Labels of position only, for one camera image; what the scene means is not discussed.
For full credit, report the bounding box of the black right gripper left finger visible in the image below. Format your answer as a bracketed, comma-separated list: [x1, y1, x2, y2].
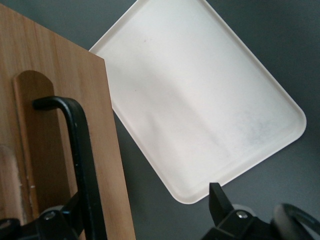
[21, 193, 85, 240]

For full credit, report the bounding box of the black metal drawer handle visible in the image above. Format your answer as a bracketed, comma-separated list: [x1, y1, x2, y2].
[32, 96, 109, 240]

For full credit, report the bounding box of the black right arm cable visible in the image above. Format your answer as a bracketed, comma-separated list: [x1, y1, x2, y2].
[271, 203, 320, 240]

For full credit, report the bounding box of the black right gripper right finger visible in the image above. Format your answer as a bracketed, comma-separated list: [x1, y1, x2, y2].
[201, 182, 283, 240]

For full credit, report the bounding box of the cream plastic tray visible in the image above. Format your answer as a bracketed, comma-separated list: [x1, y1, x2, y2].
[88, 0, 308, 205]

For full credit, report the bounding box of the wooden drawer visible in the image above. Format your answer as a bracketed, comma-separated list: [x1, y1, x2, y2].
[0, 4, 136, 240]

